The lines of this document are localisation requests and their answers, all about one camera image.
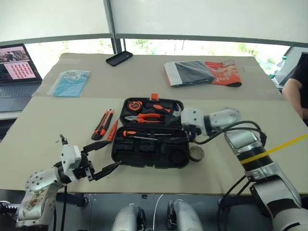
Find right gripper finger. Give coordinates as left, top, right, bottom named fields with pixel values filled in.
left=165, top=115, right=187, bottom=127
left=164, top=137, right=193, bottom=146

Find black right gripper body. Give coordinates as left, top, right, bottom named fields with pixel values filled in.
left=184, top=124, right=203, bottom=143

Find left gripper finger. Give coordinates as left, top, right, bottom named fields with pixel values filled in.
left=92, top=160, right=122, bottom=181
left=83, top=140, right=112, bottom=154

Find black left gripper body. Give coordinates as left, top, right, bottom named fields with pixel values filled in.
left=73, top=151, right=96, bottom=182

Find orange black utility knife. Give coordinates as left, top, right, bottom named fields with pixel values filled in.
left=91, top=108, right=115, bottom=141

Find grey tape roll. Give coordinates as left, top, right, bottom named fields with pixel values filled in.
left=189, top=145, right=205, bottom=163

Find black plastic tool case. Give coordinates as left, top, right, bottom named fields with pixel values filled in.
left=111, top=93, right=191, bottom=169

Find black phone case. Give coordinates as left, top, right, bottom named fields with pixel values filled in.
left=105, top=50, right=134, bottom=67

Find orange black screwdriver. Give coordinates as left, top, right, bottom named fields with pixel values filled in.
left=122, top=129, right=159, bottom=141

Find orange black tape measure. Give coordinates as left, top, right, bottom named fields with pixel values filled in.
left=128, top=101, right=143, bottom=112

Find beige cardboard sheet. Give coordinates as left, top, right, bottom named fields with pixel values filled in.
left=0, top=96, right=308, bottom=196
left=32, top=52, right=289, bottom=102

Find dark cloth in plastic bag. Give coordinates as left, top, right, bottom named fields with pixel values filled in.
left=163, top=60, right=216, bottom=88

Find silver rounded robot leg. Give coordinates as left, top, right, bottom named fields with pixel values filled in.
left=167, top=199, right=204, bottom=231
left=112, top=203, right=145, bottom=231

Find blue item in plastic bag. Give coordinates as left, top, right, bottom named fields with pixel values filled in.
left=46, top=69, right=91, bottom=98

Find red orange printed package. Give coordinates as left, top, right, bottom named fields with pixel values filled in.
left=204, top=59, right=242, bottom=88

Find grey white sneaker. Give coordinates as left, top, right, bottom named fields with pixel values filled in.
left=0, top=200, right=18, bottom=217

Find white roller blind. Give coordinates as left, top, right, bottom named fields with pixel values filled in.
left=0, top=0, right=114, bottom=43
left=109, top=0, right=308, bottom=44

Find open grey laptop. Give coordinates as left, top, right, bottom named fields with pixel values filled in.
left=0, top=43, right=43, bottom=113

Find clear bottle with green cap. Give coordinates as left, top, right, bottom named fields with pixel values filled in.
left=269, top=55, right=289, bottom=80

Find grey flat panel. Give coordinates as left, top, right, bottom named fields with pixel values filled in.
left=276, top=46, right=303, bottom=85

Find person at right edge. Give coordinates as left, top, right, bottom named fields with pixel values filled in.
left=290, top=51, right=308, bottom=109

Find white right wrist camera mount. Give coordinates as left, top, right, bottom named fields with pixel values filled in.
left=180, top=107, right=207, bottom=136

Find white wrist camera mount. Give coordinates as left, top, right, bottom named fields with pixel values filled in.
left=180, top=107, right=207, bottom=136
left=60, top=144, right=82, bottom=180

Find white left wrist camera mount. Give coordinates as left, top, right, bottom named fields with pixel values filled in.
left=60, top=144, right=82, bottom=180

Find hammer with orange black handle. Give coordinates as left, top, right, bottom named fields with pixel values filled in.
left=143, top=102, right=182, bottom=116

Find orange handled pliers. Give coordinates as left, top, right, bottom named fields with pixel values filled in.
left=124, top=113, right=162, bottom=124

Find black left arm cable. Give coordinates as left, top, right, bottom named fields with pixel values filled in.
left=53, top=134, right=70, bottom=231

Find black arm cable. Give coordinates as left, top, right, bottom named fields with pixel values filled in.
left=53, top=134, right=70, bottom=231
left=191, top=120, right=268, bottom=214

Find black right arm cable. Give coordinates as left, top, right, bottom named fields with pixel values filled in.
left=191, top=120, right=268, bottom=214

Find thin white cable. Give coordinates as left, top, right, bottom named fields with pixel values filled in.
left=153, top=193, right=165, bottom=231

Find yellow strap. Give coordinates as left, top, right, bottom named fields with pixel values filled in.
left=240, top=133, right=308, bottom=165

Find grey window frame post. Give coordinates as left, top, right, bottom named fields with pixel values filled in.
left=103, top=0, right=126, bottom=53

